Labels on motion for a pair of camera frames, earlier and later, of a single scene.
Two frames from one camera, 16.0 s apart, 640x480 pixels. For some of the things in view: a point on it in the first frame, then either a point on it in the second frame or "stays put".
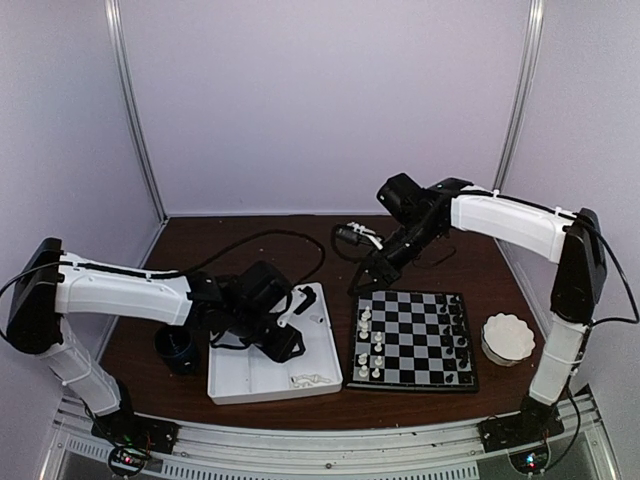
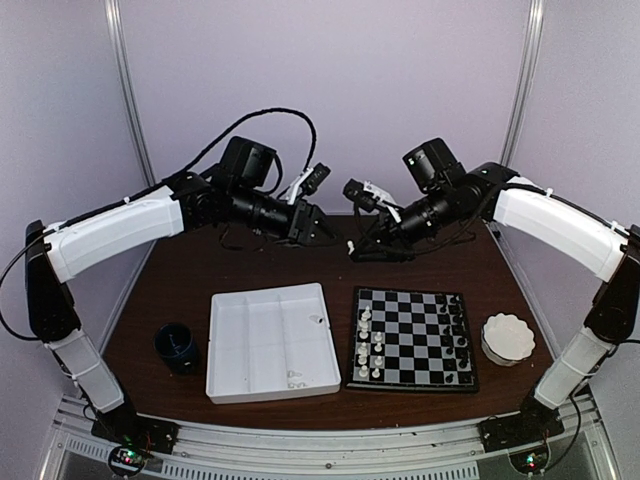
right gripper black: x=383 y=270 → x=393 y=242
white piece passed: x=363 y=334 stays put
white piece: x=364 y=318 stays put
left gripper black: x=280 y=350 → x=303 y=222
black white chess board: x=411 y=341 stays put
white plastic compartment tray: x=238 y=374 stays put
